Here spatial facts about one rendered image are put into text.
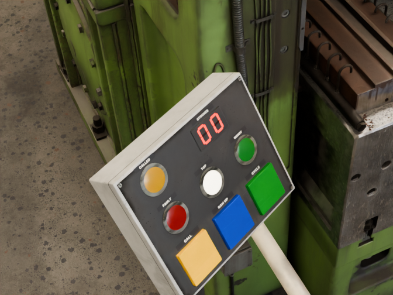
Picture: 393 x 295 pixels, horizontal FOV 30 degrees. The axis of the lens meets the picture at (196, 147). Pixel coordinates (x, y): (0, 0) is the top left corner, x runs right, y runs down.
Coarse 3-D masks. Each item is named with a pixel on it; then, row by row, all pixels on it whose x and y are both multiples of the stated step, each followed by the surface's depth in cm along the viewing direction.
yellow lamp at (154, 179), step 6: (150, 168) 125; (156, 168) 125; (150, 174) 125; (156, 174) 125; (162, 174) 126; (144, 180) 124; (150, 180) 125; (156, 180) 125; (162, 180) 126; (150, 186) 125; (156, 186) 126; (162, 186) 127; (156, 192) 126
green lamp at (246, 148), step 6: (246, 138) 138; (240, 144) 137; (246, 144) 138; (252, 144) 139; (240, 150) 138; (246, 150) 138; (252, 150) 139; (240, 156) 138; (246, 156) 139; (252, 156) 140
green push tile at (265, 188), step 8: (264, 168) 142; (272, 168) 143; (256, 176) 140; (264, 176) 141; (272, 176) 143; (248, 184) 139; (256, 184) 140; (264, 184) 142; (272, 184) 143; (280, 184) 144; (256, 192) 140; (264, 192) 142; (272, 192) 143; (280, 192) 144; (256, 200) 140; (264, 200) 142; (272, 200) 143; (264, 208) 142
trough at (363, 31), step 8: (336, 0) 184; (344, 0) 181; (344, 8) 181; (352, 8) 179; (352, 16) 179; (360, 16) 177; (360, 24) 177; (368, 24) 175; (360, 32) 175; (368, 32) 175; (376, 32) 173; (368, 40) 173; (376, 40) 173; (384, 40) 171; (376, 48) 171; (384, 48) 171; (392, 48) 169; (384, 56) 169; (392, 56) 169; (392, 64) 167
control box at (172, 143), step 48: (192, 96) 137; (240, 96) 137; (144, 144) 128; (192, 144) 131; (96, 192) 127; (144, 192) 124; (192, 192) 131; (240, 192) 139; (288, 192) 147; (144, 240) 126; (240, 240) 140; (192, 288) 133
